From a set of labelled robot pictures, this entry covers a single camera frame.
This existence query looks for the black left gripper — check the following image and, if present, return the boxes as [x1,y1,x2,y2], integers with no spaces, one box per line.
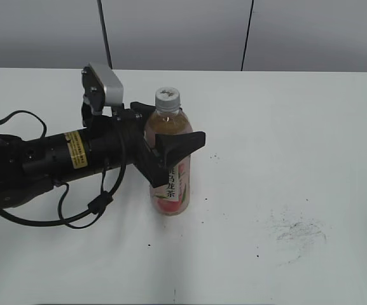
[86,102,206,187]

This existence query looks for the grey bottle cap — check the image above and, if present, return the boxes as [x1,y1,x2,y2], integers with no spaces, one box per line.
[155,86,181,112]

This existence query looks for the peach oolong tea bottle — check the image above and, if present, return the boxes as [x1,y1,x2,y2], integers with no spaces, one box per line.
[143,107,194,218]

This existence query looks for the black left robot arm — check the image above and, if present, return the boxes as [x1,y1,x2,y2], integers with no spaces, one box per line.
[0,102,205,209]

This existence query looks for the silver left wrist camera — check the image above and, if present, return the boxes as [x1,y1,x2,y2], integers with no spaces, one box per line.
[81,62,123,116]

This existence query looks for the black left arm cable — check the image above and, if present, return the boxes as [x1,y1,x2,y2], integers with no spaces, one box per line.
[0,110,127,229]

